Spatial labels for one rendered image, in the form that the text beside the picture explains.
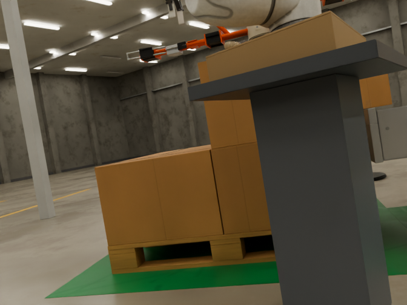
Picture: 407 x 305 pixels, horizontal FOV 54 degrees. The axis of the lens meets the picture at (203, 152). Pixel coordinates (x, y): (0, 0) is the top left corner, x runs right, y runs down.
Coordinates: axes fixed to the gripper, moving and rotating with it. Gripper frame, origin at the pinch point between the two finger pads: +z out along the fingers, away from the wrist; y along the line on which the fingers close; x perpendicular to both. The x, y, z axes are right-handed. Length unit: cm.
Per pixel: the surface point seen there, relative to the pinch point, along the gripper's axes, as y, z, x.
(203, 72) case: -18.5, 32.3, -13.5
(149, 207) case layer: -20, 90, 23
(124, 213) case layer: -20, 92, 37
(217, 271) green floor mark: -26, 121, -7
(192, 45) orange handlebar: -2.2, 15.0, -6.2
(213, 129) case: -18, 58, -14
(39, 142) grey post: 179, 37, 232
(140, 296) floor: -49, 122, 20
